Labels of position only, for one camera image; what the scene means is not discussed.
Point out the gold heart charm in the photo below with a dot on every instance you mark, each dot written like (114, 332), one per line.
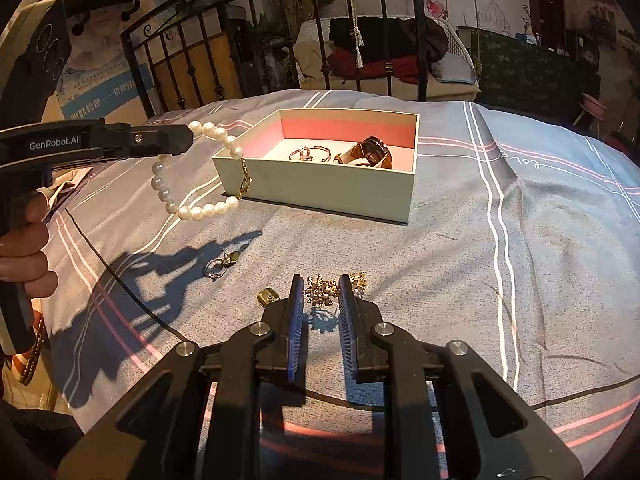
(231, 259)

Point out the blue face wall poster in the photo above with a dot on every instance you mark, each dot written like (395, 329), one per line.
(100, 70)

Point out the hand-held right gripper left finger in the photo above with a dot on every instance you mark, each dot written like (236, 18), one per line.
(296, 320)

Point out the black iron bed frame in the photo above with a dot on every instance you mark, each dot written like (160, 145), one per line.
(421, 35)

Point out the green patterned counter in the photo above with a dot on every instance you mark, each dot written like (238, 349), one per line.
(540, 80)

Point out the green box with pink lining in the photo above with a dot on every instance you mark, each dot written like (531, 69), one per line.
(325, 195)

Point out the pink stool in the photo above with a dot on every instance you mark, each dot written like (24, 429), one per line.
(592, 107)

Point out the small gold earring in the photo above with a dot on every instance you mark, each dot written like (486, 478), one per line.
(359, 279)

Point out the red clothing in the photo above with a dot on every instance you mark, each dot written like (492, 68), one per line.
(380, 70)

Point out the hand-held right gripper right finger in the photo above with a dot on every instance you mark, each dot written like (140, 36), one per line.
(347, 320)

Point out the beige cloth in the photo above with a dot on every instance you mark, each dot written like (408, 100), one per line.
(70, 187)

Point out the person's left hand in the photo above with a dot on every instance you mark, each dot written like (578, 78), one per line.
(22, 250)

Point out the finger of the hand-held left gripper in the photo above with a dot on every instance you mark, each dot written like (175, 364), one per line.
(165, 140)

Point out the red phone booth cabinet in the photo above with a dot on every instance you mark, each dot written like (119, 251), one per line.
(547, 5)

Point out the black clothing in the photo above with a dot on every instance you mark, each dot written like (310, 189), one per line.
(395, 35)

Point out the orange wooden panel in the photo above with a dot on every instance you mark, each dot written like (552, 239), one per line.
(210, 65)

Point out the gold flower brooch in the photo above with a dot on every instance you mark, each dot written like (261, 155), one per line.
(320, 290)

